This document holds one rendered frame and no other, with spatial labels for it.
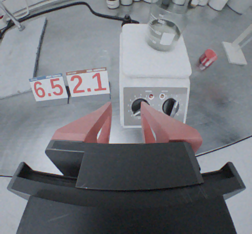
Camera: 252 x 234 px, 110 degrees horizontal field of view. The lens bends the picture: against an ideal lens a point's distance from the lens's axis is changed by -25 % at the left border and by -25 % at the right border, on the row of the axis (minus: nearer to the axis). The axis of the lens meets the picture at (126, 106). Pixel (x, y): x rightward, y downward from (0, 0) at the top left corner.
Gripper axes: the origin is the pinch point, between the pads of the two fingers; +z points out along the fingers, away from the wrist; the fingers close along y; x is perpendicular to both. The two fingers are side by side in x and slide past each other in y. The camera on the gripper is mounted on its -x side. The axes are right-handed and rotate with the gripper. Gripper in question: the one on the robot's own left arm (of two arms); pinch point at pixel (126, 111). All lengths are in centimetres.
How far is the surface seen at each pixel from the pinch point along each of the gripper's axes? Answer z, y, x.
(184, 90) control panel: 8.3, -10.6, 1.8
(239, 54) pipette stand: 24.0, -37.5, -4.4
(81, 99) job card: 12.3, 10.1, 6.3
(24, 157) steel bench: 1.6, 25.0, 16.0
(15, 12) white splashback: 43, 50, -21
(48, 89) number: 12.8, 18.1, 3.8
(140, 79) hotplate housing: 9.1, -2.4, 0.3
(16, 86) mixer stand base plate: 15.0, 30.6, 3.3
